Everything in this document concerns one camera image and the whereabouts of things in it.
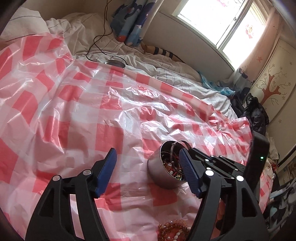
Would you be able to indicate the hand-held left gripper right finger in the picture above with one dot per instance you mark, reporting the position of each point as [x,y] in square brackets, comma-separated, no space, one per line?
[188,171]

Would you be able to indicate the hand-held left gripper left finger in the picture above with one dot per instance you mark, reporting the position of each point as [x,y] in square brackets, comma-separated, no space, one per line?
[106,171]

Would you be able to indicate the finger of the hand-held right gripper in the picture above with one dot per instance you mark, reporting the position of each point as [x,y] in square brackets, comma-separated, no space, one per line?
[222,170]
[231,163]

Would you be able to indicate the round metal tin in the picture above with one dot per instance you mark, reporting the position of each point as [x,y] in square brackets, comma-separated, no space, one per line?
[159,176]

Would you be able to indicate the thin silver bangle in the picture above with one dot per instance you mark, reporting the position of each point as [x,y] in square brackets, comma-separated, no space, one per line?
[178,141]

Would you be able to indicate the black jacket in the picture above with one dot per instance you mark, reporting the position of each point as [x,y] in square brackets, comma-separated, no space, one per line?
[256,115]

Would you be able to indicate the heap of clothes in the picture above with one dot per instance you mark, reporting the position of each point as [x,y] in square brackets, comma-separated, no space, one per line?
[284,197]

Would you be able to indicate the tree print panel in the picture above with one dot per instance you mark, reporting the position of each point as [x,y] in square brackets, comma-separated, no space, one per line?
[268,90]

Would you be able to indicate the blue plastic bag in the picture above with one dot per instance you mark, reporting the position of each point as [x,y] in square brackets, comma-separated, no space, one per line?
[225,91]

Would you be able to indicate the red white checked plastic sheet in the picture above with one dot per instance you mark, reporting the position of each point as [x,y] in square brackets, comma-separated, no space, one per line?
[69,104]

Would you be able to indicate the white striped duvet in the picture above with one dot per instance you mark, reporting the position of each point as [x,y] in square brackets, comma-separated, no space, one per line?
[173,76]

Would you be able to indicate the pink cartoon curtain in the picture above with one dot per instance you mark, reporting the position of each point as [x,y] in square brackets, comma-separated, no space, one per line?
[254,53]

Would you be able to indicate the round grey device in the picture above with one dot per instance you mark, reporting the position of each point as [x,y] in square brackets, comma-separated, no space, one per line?
[114,63]

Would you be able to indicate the striped plush toy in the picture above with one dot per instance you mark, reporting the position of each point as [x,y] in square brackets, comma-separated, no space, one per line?
[159,49]

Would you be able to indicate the pink cartoon window sticker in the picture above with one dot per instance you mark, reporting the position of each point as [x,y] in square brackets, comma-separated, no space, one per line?
[251,30]

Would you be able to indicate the window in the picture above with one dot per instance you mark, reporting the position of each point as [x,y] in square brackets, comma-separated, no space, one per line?
[208,18]

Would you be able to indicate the blue cartoon curtain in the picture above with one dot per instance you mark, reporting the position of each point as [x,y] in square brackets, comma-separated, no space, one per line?
[136,25]

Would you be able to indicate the white pillow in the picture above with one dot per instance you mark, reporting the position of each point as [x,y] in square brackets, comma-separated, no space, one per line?
[23,23]

